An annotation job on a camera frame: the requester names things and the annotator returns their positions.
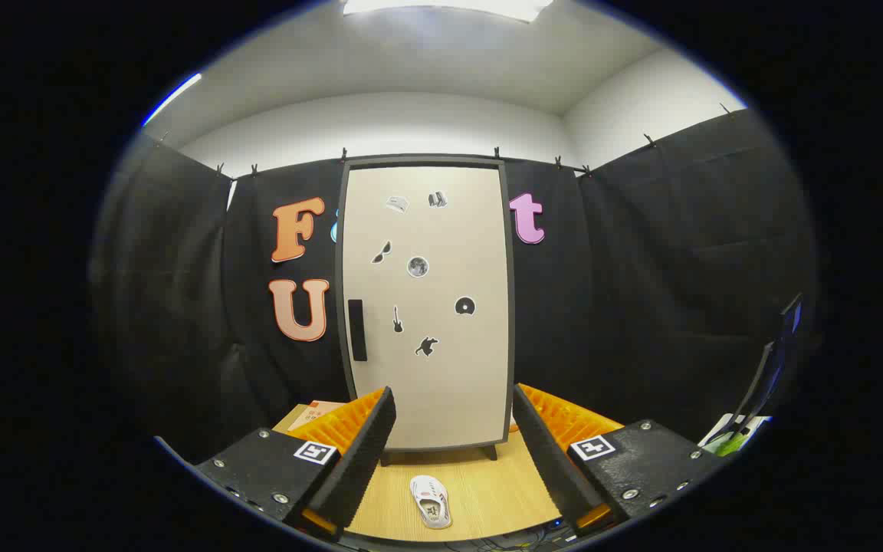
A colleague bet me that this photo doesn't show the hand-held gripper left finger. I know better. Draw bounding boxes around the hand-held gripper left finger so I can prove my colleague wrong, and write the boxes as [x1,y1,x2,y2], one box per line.
[195,386,398,541]

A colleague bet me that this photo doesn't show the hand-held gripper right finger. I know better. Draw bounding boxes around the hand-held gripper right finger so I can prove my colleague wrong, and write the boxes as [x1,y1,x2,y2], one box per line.
[513,382,734,537]

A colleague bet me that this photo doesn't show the white canvas shoe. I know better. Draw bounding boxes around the white canvas shoe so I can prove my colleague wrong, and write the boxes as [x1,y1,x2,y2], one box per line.
[409,475,453,530]

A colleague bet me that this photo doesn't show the beige shoe cabinet door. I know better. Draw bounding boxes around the beige shoe cabinet door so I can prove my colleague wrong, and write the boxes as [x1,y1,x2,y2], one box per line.
[343,166,509,449]

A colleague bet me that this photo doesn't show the grey shoe cabinet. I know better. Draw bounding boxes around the grey shoe cabinet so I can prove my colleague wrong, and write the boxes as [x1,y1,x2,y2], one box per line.
[334,153,519,467]

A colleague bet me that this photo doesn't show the beige hardcover book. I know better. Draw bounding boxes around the beige hardcover book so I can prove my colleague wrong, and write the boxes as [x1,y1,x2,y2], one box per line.
[287,399,346,434]

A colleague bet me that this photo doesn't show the black backdrop cloth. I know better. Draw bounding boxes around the black backdrop cloth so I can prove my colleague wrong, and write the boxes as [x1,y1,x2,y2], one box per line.
[93,107,818,461]

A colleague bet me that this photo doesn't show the white and green object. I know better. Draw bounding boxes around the white and green object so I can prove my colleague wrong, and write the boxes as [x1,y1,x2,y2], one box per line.
[701,414,772,457]

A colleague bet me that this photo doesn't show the long ceiling light strip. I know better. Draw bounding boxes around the long ceiling light strip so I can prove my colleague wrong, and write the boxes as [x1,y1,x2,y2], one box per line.
[143,73,203,127]

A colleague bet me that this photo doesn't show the rectangular ceiling light panel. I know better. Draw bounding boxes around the rectangular ceiling light panel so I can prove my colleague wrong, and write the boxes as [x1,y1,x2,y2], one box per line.
[342,0,553,22]

